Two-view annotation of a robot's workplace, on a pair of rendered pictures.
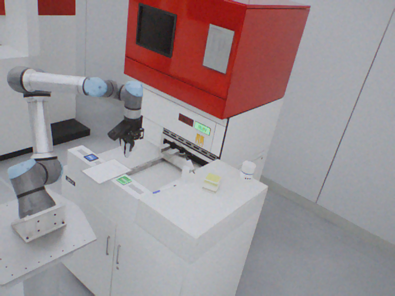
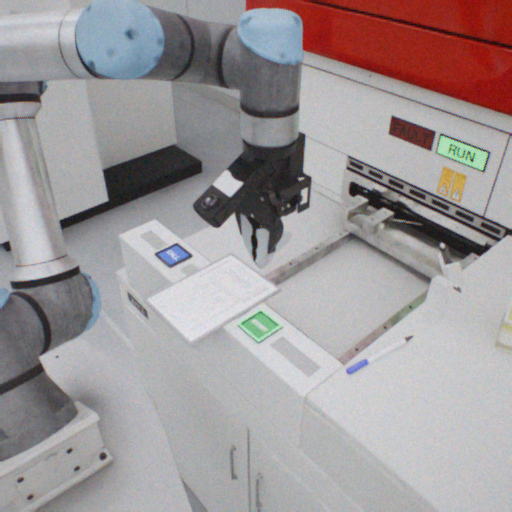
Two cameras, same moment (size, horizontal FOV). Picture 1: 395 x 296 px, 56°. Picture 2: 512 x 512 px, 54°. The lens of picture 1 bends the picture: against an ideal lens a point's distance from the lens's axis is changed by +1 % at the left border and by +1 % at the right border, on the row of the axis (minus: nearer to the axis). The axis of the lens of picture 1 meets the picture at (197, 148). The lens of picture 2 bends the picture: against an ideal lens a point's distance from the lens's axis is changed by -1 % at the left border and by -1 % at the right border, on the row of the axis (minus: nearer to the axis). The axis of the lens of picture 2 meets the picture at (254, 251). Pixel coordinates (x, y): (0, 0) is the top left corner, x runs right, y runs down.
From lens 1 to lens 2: 0.98 m
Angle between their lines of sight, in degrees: 16
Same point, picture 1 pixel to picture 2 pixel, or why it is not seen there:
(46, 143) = (39, 237)
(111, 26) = not seen: outside the picture
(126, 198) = (269, 384)
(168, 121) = (361, 140)
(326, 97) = not seen: outside the picture
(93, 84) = (106, 26)
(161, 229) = (383, 499)
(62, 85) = (16, 51)
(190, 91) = (429, 48)
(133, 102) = (271, 88)
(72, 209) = (130, 405)
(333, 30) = not seen: outside the picture
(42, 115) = (19, 160)
